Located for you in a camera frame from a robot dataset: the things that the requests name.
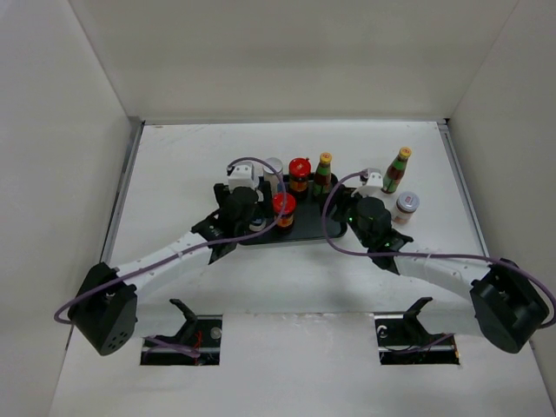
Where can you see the red lid sauce jar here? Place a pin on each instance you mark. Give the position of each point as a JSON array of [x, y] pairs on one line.
[[284, 206], [299, 170]]

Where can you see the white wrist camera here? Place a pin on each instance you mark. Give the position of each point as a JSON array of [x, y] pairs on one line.
[[242, 174], [371, 181]]

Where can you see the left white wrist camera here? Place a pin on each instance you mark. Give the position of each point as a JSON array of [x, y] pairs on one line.
[[242, 174]]

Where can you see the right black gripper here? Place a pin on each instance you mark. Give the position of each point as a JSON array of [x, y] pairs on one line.
[[342, 196]]

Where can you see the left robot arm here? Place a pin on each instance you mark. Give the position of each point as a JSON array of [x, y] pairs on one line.
[[104, 309]]

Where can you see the green sauce bottle yellow cap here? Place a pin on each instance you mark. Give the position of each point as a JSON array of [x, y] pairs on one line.
[[322, 176]]

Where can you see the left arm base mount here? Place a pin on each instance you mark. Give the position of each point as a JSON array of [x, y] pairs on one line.
[[196, 343]]

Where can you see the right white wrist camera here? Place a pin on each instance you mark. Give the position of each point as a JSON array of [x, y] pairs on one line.
[[371, 181]]

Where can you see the spice jar silver lid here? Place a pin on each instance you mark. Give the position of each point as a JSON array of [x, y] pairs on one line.
[[272, 178]]

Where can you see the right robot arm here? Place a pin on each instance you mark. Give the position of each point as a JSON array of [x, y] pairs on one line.
[[507, 309]]

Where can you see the spice jar blue label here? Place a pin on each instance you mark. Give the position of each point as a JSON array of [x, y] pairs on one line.
[[257, 223]]

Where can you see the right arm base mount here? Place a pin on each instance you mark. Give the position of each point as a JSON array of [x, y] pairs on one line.
[[402, 339]]

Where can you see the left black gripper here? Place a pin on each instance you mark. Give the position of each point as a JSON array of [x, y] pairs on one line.
[[264, 206]]

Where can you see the black plastic tray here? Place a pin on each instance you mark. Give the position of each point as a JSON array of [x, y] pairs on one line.
[[306, 226]]

